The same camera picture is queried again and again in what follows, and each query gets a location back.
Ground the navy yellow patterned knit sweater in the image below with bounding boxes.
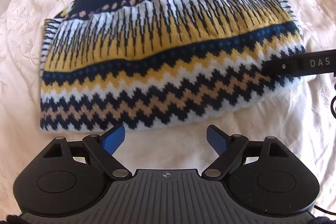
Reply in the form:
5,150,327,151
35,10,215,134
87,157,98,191
40,0,306,132

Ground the white floral bedspread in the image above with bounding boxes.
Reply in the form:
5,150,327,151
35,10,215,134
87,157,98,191
1,0,335,218

